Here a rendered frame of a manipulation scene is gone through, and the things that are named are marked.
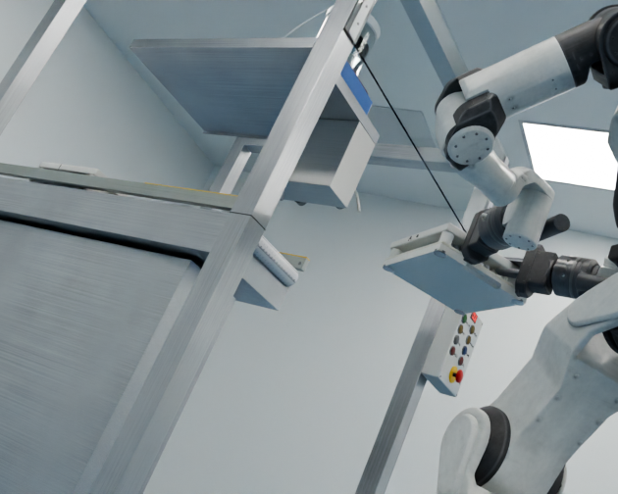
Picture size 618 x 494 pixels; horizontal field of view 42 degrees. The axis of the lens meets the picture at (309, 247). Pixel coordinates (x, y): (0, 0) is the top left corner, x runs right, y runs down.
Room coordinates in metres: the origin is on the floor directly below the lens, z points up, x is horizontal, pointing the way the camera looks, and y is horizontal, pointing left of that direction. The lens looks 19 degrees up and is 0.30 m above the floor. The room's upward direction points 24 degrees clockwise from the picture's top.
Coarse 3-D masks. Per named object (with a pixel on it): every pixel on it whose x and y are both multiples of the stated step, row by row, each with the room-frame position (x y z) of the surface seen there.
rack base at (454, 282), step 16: (400, 256) 1.71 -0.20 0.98; (416, 256) 1.64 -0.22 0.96; (432, 256) 1.60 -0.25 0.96; (448, 256) 1.56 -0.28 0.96; (400, 272) 1.77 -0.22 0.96; (416, 272) 1.73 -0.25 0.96; (432, 272) 1.69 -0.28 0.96; (448, 272) 1.65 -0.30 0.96; (464, 272) 1.61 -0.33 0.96; (480, 272) 1.60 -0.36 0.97; (432, 288) 1.78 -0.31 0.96; (448, 288) 1.73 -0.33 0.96; (464, 288) 1.69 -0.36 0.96; (480, 288) 1.65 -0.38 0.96; (496, 288) 1.62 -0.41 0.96; (512, 288) 1.61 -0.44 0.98; (448, 304) 1.83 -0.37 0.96; (464, 304) 1.78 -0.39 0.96; (480, 304) 1.74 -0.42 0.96; (496, 304) 1.70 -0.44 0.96; (512, 304) 1.66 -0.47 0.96
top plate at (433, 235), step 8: (448, 224) 1.55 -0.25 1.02; (424, 232) 1.64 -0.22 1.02; (432, 232) 1.61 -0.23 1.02; (440, 232) 1.58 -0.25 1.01; (456, 232) 1.56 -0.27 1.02; (464, 232) 1.57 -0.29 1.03; (400, 240) 1.74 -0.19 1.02; (416, 240) 1.67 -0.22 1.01; (424, 240) 1.65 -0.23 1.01; (432, 240) 1.64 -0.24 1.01; (456, 240) 1.58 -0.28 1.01; (400, 248) 1.75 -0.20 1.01; (408, 248) 1.73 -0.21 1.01; (416, 248) 1.71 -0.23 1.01; (496, 256) 1.59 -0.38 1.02; (488, 264) 1.63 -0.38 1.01; (496, 264) 1.61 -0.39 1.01; (504, 264) 1.60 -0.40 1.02; (512, 264) 1.61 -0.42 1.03; (512, 280) 1.65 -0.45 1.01
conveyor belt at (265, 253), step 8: (0, 176) 2.23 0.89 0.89; (48, 184) 2.09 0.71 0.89; (264, 240) 1.72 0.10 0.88; (256, 248) 1.72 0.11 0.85; (264, 248) 1.73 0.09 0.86; (272, 248) 1.75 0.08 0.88; (256, 256) 1.75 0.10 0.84; (264, 256) 1.75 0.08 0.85; (272, 256) 1.76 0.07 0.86; (280, 256) 1.78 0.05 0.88; (264, 264) 1.78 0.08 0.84; (272, 264) 1.78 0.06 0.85; (280, 264) 1.79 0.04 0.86; (288, 264) 1.82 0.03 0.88; (272, 272) 1.81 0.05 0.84; (280, 272) 1.81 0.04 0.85; (288, 272) 1.82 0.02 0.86; (296, 272) 1.85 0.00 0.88; (280, 280) 1.84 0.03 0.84; (288, 280) 1.84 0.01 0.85; (296, 280) 1.86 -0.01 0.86
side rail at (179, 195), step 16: (16, 176) 2.17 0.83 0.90; (32, 176) 2.11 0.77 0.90; (48, 176) 2.07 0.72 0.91; (64, 176) 2.03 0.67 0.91; (80, 176) 1.99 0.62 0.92; (96, 176) 1.96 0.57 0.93; (128, 192) 1.88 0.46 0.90; (144, 192) 1.84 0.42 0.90; (160, 192) 1.81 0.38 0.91; (176, 192) 1.78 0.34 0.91; (192, 192) 1.75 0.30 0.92; (208, 192) 1.72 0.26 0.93; (224, 208) 1.69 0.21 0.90
